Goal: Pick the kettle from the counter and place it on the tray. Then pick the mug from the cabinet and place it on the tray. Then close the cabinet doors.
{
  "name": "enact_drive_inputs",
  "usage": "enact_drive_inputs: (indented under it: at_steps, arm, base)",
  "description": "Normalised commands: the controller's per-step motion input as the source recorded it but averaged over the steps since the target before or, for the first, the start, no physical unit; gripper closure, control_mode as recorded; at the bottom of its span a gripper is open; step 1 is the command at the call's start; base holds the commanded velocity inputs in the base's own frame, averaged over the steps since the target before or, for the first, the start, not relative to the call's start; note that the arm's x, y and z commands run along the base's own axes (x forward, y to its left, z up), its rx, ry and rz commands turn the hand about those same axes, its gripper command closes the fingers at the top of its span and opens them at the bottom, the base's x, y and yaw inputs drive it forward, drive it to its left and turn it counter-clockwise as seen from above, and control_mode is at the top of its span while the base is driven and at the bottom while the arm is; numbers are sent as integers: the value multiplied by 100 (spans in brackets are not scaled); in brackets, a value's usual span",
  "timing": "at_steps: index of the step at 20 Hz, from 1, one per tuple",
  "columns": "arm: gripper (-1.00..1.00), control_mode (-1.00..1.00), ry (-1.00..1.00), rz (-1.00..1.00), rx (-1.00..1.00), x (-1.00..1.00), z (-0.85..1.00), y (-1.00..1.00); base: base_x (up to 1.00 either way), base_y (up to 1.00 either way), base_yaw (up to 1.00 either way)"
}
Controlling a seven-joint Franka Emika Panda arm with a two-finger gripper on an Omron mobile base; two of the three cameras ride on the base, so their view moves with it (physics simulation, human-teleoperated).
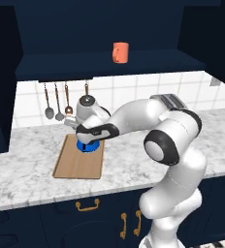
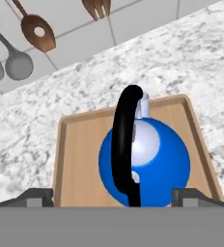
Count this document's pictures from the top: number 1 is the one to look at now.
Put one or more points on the dark blue wall cabinet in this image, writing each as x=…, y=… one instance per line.
x=85, y=38

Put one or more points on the wooden tray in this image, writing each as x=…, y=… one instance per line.
x=75, y=164

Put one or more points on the silver toaster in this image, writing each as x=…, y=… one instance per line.
x=172, y=101

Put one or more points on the dark blue base cabinet door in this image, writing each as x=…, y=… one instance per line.
x=91, y=231
x=140, y=239

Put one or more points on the orange mug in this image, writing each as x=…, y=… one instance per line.
x=121, y=53

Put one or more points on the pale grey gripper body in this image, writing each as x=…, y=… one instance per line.
x=71, y=122

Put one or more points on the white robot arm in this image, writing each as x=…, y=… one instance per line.
x=169, y=190

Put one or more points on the blue kettle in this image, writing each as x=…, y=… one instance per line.
x=93, y=147

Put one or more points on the dark blue base cabinet run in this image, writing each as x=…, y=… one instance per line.
x=14, y=229
x=219, y=206

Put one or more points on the wooden spatula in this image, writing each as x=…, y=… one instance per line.
x=68, y=110

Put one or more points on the dark utensil rail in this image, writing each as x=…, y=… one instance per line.
x=66, y=80

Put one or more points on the dark blue drawer front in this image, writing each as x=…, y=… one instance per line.
x=62, y=205

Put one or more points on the grey wall outlet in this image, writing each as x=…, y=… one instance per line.
x=215, y=81

